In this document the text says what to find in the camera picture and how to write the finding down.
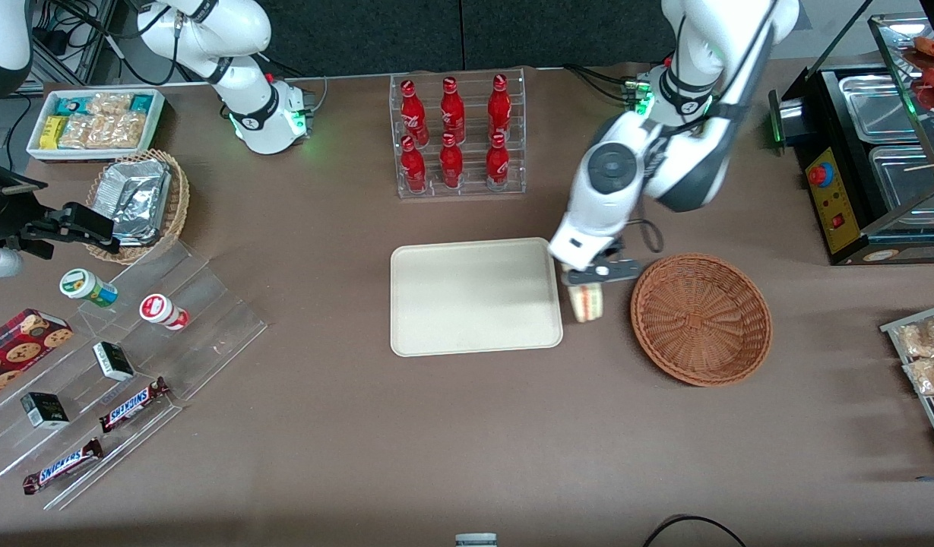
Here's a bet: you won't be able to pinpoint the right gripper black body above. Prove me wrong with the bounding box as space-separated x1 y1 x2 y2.
0 156 67 256

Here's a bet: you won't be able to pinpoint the triangle sandwich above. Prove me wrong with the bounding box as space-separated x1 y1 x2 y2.
569 283 606 324

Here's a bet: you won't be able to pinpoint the light wicker basket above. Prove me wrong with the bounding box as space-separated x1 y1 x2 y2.
85 148 191 265

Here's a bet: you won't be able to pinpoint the brown wicker basket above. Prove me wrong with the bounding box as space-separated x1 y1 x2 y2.
630 253 773 388

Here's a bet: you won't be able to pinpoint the cream plastic tray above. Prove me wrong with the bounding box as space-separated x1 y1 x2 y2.
390 237 564 358

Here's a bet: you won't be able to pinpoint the tray of packaged snacks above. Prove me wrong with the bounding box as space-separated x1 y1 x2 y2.
880 302 934 466

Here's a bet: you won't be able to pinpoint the silver foil wrapped pack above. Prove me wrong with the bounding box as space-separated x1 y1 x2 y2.
97 159 172 246

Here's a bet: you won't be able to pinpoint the green lid sunflower cup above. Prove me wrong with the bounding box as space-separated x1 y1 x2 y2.
59 268 120 308

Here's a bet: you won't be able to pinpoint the clear bag of crackers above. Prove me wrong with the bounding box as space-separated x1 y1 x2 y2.
87 92 134 117
59 115 95 150
88 114 122 150
114 112 149 150

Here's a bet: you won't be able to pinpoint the yellow snack pack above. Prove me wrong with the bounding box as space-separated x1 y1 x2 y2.
39 115 69 151

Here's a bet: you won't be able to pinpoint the red lid strawberry cup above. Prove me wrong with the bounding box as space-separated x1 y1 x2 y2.
139 293 190 331

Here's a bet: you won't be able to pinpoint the red chocolate chip cookie box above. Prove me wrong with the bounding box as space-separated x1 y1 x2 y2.
0 308 74 403

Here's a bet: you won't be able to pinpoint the red cola bottle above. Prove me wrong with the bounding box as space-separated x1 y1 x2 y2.
439 133 464 190
401 79 429 147
401 135 428 193
488 73 511 141
486 132 511 188
440 77 466 144

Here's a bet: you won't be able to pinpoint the white snack bin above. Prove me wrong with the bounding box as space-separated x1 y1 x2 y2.
27 88 166 163

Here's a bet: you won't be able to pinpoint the small black carton box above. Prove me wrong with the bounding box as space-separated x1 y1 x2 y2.
21 392 71 430
93 341 136 382

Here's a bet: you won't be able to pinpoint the clear acrylic bottle rack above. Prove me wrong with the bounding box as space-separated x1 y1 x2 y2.
389 67 527 200

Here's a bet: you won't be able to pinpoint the clear acrylic stepped stand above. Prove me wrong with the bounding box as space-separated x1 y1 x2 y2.
0 334 185 511
78 242 268 402

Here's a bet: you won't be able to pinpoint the Snickers chocolate bar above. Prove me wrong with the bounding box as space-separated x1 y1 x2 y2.
23 438 103 495
99 377 170 433

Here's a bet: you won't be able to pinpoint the black hot food warmer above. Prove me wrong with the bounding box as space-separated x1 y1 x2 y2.
768 11 934 266

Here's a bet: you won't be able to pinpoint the steel food pan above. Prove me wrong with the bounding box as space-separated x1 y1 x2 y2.
838 72 927 143
868 144 934 230

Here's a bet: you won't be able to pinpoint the clear bag of pastry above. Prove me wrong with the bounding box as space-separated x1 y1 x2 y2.
894 315 934 359
903 355 934 397

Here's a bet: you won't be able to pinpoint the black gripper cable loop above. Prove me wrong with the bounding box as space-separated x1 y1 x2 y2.
621 218 665 256

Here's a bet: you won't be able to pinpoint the black arm base cables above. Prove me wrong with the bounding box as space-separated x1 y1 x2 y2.
564 64 644 104

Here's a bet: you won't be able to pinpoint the aluminium frame post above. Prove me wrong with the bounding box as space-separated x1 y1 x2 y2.
55 0 116 86

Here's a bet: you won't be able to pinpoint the black floor cable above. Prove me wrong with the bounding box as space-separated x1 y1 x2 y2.
641 514 746 547

